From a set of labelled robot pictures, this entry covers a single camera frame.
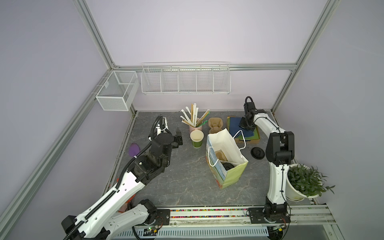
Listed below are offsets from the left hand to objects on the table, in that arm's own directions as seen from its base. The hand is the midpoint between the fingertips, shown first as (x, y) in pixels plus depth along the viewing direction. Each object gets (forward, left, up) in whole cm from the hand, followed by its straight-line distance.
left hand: (169, 131), depth 68 cm
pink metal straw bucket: (+19, -10, -23) cm, 32 cm away
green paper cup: (+13, -13, -24) cm, 31 cm away
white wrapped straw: (+26, -12, -18) cm, 34 cm away
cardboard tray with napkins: (+11, -44, -30) cm, 55 cm away
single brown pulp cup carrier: (+1, -27, -28) cm, 39 cm away
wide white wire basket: (+46, -8, -2) cm, 46 cm away
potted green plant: (-23, -60, -14) cm, 66 cm away
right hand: (+20, -47, -26) cm, 57 cm away
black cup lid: (+1, -51, -29) cm, 59 cm away
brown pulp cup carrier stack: (+29, -28, -32) cm, 51 cm away
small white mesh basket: (+40, +37, -6) cm, 54 cm away
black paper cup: (-15, -26, -8) cm, 31 cm away
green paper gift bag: (-5, -29, -26) cm, 39 cm away
